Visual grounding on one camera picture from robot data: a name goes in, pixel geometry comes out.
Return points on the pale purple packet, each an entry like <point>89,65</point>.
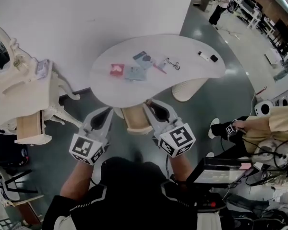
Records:
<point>42,68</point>

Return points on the red packet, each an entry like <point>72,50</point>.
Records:
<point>116,70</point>

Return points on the row of white desks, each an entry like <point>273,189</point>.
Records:
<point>256,11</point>

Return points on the light blue packet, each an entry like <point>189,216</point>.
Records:
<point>135,73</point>

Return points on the ornate cream vanity table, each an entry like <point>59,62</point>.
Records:
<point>21,97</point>

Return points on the white round speaker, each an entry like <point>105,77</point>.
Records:
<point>283,102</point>
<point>264,108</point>

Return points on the black equipment case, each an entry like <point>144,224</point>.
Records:
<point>4,147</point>

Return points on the person's left forearm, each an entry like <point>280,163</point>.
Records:
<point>78,181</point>

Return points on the eyelash curler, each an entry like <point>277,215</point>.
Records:
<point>175,66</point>

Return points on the person's black shirt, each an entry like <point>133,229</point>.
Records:
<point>129,195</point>

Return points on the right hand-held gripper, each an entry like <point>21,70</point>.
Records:
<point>178,138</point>

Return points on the white stick device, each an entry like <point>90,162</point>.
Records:
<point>204,56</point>

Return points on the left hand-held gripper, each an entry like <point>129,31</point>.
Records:
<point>84,146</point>

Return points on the white chair black legs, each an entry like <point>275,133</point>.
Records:
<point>0,176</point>

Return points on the glass jar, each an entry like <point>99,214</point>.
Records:
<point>19,62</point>

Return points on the pink sticky note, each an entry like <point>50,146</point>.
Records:
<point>245,166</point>

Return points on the white curved table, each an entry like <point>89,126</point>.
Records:
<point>124,92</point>

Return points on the person's right forearm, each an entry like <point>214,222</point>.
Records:
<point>181,166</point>

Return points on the small black device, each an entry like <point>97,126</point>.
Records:
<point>213,58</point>

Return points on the black chest mount red button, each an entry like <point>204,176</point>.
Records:
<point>201,198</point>

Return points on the black monitor screen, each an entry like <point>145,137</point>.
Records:
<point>213,174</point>

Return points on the pink-handled small tool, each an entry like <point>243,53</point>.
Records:
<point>163,62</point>
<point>159,69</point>

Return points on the wooden vanity table drawer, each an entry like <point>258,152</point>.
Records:
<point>28,128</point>

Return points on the teal packet dark picture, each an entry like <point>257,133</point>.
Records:
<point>142,60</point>

